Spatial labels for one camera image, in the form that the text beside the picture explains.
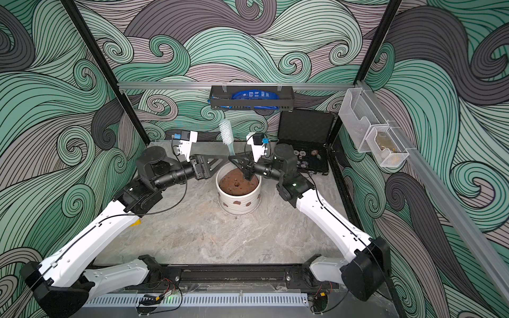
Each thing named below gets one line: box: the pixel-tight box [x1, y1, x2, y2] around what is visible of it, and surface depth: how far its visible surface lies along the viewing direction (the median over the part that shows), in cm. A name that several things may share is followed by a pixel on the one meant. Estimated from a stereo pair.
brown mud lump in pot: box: [218, 168, 260, 197], surface depth 89 cm
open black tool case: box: [277, 108, 335, 176], surface depth 112 cm
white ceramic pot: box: [216, 161, 262, 216], surface depth 83 cm
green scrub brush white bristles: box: [218, 119, 236, 157], surface depth 59 cm
